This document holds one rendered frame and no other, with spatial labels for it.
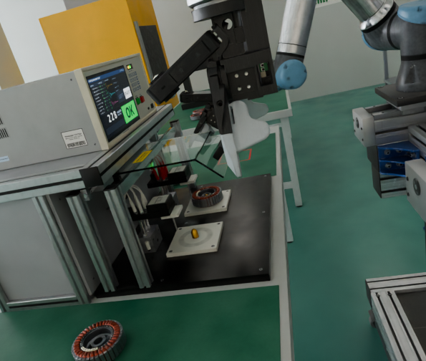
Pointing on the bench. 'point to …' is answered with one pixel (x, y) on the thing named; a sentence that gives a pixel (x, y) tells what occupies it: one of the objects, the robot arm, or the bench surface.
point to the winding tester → (51, 117)
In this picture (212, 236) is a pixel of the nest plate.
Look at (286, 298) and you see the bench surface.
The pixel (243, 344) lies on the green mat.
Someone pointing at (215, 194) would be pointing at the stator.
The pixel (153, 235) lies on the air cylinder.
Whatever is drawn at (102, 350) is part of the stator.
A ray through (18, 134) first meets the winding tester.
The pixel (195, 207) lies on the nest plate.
